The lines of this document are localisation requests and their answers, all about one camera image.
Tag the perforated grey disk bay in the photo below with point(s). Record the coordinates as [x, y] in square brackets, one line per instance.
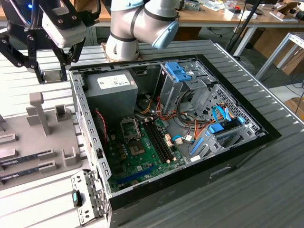
[222, 93]

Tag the silver coin cell battery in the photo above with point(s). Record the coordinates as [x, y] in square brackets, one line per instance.
[135, 182]

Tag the black tripod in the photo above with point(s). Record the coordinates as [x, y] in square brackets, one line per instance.
[245, 19]

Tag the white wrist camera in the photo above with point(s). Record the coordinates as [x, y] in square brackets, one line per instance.
[66, 35]

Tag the blue plastic rail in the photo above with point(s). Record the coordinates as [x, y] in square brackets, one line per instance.
[197, 146]

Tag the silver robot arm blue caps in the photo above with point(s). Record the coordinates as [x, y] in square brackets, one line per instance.
[123, 21]

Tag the black RAM slot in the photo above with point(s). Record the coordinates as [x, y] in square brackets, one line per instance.
[163, 142]
[155, 142]
[158, 142]

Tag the black camera bracket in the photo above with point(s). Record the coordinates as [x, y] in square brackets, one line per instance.
[67, 20]

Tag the CPU socket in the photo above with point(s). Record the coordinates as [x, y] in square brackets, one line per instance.
[136, 148]

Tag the open cardboard box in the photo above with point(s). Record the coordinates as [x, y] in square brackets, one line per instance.
[285, 9]

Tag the blue expansion slot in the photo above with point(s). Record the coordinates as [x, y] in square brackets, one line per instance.
[137, 174]

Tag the large cardboard boxes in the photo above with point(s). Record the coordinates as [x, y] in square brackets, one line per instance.
[266, 45]

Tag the grey power supply unit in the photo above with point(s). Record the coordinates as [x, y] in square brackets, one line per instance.
[111, 102]

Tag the brown cardboard box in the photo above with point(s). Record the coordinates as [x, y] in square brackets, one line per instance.
[187, 33]

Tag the wooden desk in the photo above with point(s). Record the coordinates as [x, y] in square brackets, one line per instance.
[261, 20]
[105, 14]

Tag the cardboard box on desk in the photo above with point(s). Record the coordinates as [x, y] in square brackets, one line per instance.
[83, 4]

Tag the grey metal drive cage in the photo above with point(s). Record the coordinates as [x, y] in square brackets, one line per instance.
[171, 92]

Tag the hard disk in blue carrier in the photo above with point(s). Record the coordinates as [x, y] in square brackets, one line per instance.
[216, 128]

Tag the blue RAM stick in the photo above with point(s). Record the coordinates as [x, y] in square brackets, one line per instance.
[26, 158]
[26, 171]

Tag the green motherboard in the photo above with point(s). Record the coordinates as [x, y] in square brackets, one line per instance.
[133, 166]

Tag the white box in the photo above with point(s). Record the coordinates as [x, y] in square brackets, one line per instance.
[229, 14]

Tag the small cardboard box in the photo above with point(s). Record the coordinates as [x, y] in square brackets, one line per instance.
[294, 107]

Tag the black open PC case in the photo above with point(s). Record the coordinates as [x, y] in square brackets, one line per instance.
[190, 180]

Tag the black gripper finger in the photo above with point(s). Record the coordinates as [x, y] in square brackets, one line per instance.
[23, 52]
[69, 57]

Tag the black latch blue stripe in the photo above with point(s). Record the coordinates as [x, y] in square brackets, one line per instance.
[75, 198]

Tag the aluminium profile frame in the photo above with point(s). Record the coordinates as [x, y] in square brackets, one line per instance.
[274, 57]

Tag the grey metal slot bracket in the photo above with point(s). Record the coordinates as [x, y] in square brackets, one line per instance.
[82, 175]

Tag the blue plastic drive latch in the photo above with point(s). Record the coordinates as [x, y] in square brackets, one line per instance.
[178, 71]

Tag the grey parts rack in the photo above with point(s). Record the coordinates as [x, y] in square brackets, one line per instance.
[35, 142]

